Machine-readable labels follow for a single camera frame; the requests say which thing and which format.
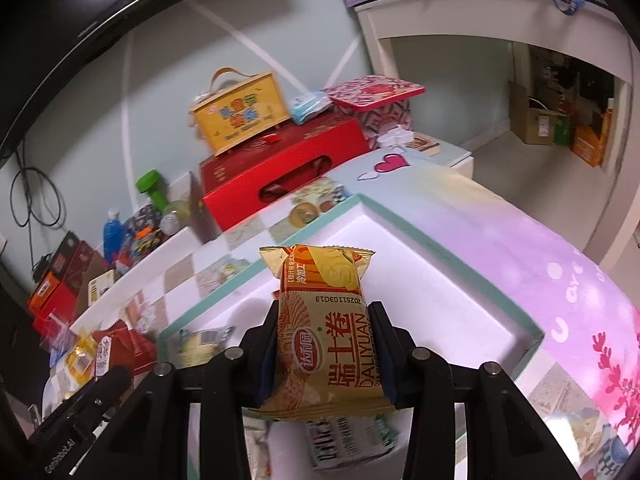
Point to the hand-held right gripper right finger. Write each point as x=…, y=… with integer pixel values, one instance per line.
x=387, y=370

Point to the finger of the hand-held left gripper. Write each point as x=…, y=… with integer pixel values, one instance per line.
x=100, y=395

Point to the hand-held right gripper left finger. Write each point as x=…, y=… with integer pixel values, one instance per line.
x=267, y=365

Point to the yellow swiss roll packet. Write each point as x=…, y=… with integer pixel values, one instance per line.
x=325, y=330

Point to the white and green snack packet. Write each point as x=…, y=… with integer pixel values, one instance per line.
x=345, y=440

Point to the white tray with teal rim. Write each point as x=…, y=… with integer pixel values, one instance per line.
x=440, y=290

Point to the yellow packet with barcode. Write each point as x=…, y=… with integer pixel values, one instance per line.
x=80, y=360

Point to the red triangular snack packet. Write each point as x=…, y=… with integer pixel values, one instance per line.
x=125, y=350

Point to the clear plastic bag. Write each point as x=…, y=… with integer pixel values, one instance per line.
x=54, y=340

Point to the bright red box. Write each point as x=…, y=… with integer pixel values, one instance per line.
x=55, y=312

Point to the yellow and white small box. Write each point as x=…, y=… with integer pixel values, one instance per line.
x=101, y=287

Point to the dark red box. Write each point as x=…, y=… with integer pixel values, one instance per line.
x=85, y=267

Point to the dark brown box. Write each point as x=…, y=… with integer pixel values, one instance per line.
x=65, y=257

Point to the blue plastic bottle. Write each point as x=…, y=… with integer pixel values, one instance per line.
x=112, y=237

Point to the colourful patterned pouch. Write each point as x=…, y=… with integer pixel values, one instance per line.
x=142, y=232

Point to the open cardboard box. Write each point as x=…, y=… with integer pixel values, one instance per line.
x=197, y=205

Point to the clear tape roll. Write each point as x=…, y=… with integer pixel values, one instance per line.
x=172, y=217

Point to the large red gift box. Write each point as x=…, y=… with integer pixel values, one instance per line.
x=260, y=175

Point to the green dumbbell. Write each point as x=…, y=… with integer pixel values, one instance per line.
x=152, y=187

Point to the light blue packet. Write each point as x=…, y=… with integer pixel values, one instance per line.
x=310, y=107

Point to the red patterned gift box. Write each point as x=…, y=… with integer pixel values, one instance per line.
x=375, y=92

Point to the brown cardboard box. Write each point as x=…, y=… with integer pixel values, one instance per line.
x=537, y=117

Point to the orange cardboard box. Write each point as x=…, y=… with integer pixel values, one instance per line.
x=592, y=140

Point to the white desk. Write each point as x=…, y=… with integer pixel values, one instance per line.
x=450, y=15

